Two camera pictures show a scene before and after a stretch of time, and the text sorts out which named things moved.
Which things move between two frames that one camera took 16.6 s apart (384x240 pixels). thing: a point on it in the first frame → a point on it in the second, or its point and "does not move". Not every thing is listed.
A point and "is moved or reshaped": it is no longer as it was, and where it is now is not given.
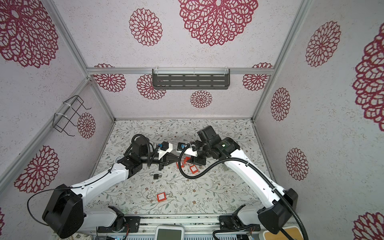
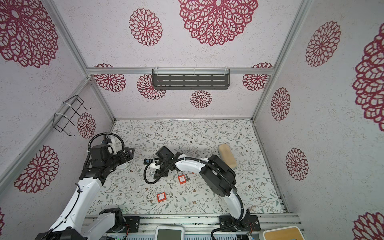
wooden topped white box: (294, 231) does not move
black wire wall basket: (61, 120) does not move
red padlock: (193, 169) is moved or reshaped
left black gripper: (165, 161) → (129, 155)
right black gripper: (197, 161) → (157, 172)
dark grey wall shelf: (191, 79) does not move
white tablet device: (169, 232) does not move
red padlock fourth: (161, 197) does not move
